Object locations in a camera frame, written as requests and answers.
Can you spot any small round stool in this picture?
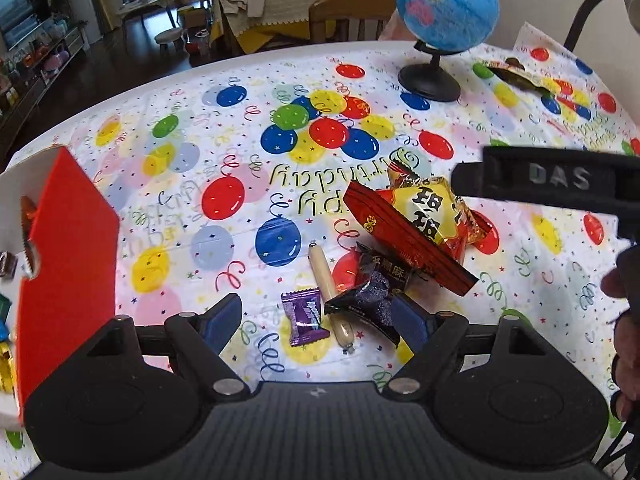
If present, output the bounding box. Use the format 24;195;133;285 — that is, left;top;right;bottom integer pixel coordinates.
154;30;189;52

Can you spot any television cabinet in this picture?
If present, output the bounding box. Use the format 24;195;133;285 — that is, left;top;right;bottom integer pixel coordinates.
0;22;87;133

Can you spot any person's right hand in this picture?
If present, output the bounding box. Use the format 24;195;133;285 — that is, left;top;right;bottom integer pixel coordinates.
600;244;640;411

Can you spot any dark brown yellow snack wrapper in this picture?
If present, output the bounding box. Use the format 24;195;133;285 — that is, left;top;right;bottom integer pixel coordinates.
487;57;557;97

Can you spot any pink cloth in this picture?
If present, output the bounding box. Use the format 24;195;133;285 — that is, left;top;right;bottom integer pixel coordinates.
379;10;417;42

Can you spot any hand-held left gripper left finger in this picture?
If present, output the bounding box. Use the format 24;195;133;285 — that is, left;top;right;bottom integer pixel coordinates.
87;292;252;402

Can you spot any dark red snack packet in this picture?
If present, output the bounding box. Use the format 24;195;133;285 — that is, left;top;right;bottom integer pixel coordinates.
344;180;480;296

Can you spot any television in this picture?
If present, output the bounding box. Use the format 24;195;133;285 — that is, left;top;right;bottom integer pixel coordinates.
0;0;52;52

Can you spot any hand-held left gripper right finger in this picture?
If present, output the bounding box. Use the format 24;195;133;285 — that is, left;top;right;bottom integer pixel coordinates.
385;292;532;397

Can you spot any purple candy packet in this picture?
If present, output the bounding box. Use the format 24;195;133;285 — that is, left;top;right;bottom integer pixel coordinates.
280;287;330;347

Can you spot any black snack packet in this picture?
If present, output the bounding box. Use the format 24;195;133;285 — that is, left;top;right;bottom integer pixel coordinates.
324;242;426;348

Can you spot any red cardboard box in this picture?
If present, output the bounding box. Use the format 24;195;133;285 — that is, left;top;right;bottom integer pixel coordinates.
0;145;120;428

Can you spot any black curved bar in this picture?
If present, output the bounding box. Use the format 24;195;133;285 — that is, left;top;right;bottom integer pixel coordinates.
564;0;640;52

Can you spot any blue desk globe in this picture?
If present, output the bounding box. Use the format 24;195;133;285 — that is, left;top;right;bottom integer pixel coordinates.
395;0;501;103

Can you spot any beige sausage stick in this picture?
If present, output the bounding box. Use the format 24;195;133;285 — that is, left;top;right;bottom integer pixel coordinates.
308;242;357;354

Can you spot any balloon print tablecloth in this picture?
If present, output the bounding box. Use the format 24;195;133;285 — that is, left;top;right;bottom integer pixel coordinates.
0;22;640;480

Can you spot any wooden chair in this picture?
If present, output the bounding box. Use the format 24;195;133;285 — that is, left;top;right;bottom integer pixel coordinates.
309;0;399;42

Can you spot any yellow orange snack packet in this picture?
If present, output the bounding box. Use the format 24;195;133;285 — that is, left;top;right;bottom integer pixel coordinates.
387;157;494;264

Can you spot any cream lace blanket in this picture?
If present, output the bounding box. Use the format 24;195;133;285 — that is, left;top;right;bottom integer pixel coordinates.
212;0;338;54

